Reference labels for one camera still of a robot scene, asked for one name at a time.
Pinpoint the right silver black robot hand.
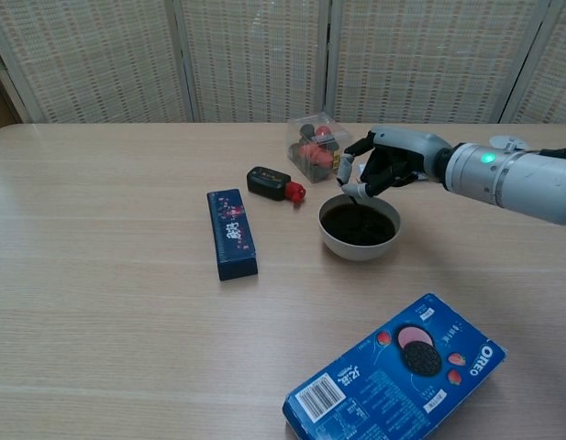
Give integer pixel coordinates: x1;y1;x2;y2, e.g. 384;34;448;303
336;126;452;199

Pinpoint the beige bowl of coffee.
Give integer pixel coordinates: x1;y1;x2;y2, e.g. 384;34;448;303
317;192;402;262

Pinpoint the woven folding screen panel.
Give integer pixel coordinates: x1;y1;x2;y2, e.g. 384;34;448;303
500;0;566;125
0;0;194;125
326;0;552;125
172;0;333;124

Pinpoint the clear box of red-black items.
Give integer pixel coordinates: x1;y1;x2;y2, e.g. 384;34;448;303
286;112;353;184

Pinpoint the long dark blue box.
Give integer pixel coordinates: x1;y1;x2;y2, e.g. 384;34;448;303
205;188;260;282

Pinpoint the blue Oreo cookie box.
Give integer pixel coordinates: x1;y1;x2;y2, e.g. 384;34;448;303
282;292;509;440

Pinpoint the white round cable grommet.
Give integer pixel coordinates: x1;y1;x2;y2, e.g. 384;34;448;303
489;135;531;152

